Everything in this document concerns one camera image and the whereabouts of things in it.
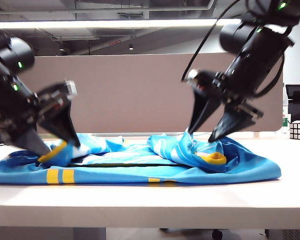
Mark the black chair wheel base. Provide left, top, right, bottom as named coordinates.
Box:
left=159, top=227, right=224, bottom=240

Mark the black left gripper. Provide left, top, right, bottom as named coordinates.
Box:
left=4, top=79, right=81, bottom=157

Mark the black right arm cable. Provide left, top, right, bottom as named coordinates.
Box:
left=181, top=0, right=242, bottom=82

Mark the long ceiling light strip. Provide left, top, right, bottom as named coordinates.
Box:
left=0, top=18, right=242, bottom=29

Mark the brown desk divider panel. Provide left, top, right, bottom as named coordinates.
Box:
left=32, top=52, right=284, bottom=135

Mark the blue white yellow soccer jersey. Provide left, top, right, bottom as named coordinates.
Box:
left=0, top=132, right=282, bottom=187

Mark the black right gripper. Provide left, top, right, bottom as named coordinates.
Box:
left=186, top=69, right=265, bottom=144

